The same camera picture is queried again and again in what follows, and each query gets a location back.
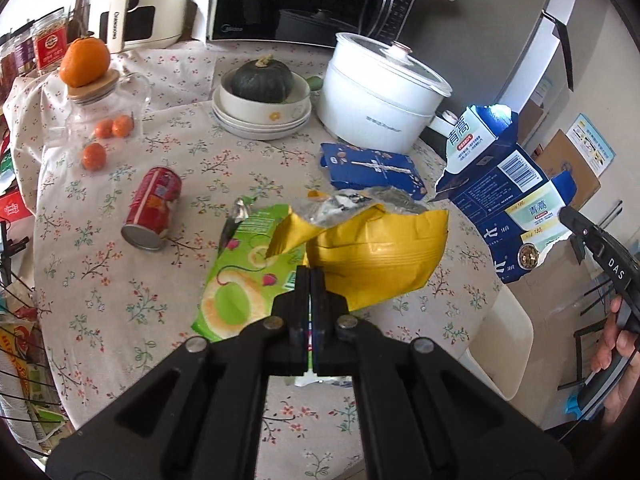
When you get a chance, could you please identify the white trash bin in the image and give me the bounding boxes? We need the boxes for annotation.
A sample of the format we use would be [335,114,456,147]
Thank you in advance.
[459,286,534,401]

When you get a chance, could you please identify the red drink can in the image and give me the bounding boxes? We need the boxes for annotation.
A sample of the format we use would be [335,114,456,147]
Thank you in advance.
[120,167,182,252]

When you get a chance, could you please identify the grey refrigerator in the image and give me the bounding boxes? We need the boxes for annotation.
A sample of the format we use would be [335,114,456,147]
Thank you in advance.
[399,0,586,111]

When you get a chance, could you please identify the upper cardboard box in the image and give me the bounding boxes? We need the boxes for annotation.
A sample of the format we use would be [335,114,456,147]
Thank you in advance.
[533,130,601,209]

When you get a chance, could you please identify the small orange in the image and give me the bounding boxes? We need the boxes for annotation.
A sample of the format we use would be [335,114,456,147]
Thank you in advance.
[81,142,106,171]
[112,115,134,139]
[93,119,113,139]

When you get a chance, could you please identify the black wire rack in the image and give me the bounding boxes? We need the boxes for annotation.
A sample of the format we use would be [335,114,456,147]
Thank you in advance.
[1,219,67,463]

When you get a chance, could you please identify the white flower bowl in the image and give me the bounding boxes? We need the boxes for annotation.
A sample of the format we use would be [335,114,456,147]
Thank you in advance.
[215,70,311,125]

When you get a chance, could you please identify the green onion rings bag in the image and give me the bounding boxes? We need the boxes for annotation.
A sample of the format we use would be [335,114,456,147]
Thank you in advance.
[191,197,304,341]

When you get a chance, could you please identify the floral tablecloth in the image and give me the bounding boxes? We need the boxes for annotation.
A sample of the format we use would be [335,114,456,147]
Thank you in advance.
[3,42,502,479]

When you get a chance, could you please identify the glass vase with twigs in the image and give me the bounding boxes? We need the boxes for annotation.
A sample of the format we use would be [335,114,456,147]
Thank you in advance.
[66,0,91,41]

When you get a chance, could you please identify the black chair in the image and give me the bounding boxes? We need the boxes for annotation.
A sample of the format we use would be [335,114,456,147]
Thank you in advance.
[556,199,626,394]

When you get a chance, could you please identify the stacked white plates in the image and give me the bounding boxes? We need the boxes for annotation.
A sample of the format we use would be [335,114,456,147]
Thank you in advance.
[212,88,312,141]

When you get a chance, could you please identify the person's right hand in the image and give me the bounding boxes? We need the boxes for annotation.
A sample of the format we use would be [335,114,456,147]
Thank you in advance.
[591,296,639,428]

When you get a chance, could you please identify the black microwave oven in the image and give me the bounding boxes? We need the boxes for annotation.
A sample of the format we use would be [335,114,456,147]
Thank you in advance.
[192,0,414,48]

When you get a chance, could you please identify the torn blue milk carton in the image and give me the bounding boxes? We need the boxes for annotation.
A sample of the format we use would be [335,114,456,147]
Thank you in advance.
[434,104,577,284]

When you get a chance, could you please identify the blue white leaflet box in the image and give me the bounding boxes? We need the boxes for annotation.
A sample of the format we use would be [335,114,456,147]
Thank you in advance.
[566,113,615,178]

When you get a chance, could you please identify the blue snack box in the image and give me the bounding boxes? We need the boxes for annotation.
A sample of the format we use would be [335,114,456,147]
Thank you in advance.
[320,143,426,200]

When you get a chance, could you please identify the glass jar with wooden lid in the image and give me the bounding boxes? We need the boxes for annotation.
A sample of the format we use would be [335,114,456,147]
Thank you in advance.
[65,68,152,148]

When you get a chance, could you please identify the white electric cooking pot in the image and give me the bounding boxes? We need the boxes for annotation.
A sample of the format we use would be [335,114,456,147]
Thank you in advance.
[316,32,452,154]

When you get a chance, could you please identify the red lidded jar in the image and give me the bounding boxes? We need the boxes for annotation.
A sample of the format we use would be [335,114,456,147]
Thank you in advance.
[32,8,67,74]

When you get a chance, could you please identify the dark green pumpkin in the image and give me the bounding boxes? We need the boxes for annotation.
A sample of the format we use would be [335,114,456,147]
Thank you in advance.
[230,54,294,103]

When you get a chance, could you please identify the yellow snack bag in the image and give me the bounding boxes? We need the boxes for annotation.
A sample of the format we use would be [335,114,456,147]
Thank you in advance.
[267,186,449,311]

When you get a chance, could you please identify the large orange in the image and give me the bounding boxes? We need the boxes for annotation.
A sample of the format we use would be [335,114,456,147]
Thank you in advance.
[58,37,111,88]

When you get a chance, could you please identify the blue plastic stool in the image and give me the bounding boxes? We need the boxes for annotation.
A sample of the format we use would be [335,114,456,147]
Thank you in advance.
[564,384,605,419]

